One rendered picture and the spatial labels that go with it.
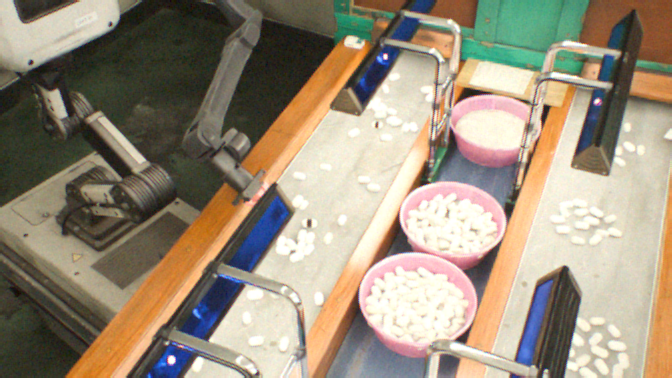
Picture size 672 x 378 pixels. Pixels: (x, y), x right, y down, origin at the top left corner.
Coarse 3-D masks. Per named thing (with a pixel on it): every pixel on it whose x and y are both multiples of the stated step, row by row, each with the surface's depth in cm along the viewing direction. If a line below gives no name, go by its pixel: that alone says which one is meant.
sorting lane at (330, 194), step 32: (416, 64) 238; (448, 64) 238; (384, 96) 224; (416, 96) 224; (320, 128) 213; (352, 128) 212; (384, 128) 212; (320, 160) 202; (352, 160) 201; (384, 160) 201; (288, 192) 192; (320, 192) 192; (352, 192) 191; (384, 192) 191; (288, 224) 183; (320, 224) 183; (352, 224) 182; (288, 256) 174; (320, 256) 174; (320, 288) 167; (224, 320) 160; (256, 320) 160; (288, 320) 160; (256, 352) 154; (288, 352) 154
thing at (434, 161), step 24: (432, 24) 185; (456, 24) 183; (408, 48) 175; (432, 48) 173; (456, 48) 187; (456, 72) 192; (432, 96) 182; (432, 120) 185; (432, 144) 191; (432, 168) 197
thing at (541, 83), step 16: (560, 48) 175; (576, 48) 174; (592, 48) 172; (608, 48) 172; (544, 64) 180; (544, 80) 165; (560, 80) 164; (576, 80) 163; (592, 80) 162; (544, 96) 185; (528, 112) 173; (528, 128) 175; (528, 144) 179; (528, 160) 200; (512, 192) 190; (512, 208) 192
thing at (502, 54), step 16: (336, 16) 245; (352, 16) 242; (336, 32) 249; (352, 32) 246; (368, 32) 244; (464, 48) 233; (480, 48) 230; (496, 48) 228; (512, 48) 226; (512, 64) 230; (528, 64) 227; (560, 64) 223; (576, 64) 221
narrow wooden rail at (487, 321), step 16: (560, 112) 213; (544, 128) 207; (560, 128) 207; (544, 144) 202; (544, 160) 197; (528, 176) 192; (544, 176) 192; (528, 192) 187; (528, 208) 183; (512, 224) 178; (528, 224) 178; (512, 240) 174; (512, 256) 170; (496, 272) 167; (512, 272) 167; (496, 288) 163; (480, 304) 160; (496, 304) 160; (480, 320) 157; (496, 320) 157; (480, 336) 153; (464, 368) 148; (480, 368) 148
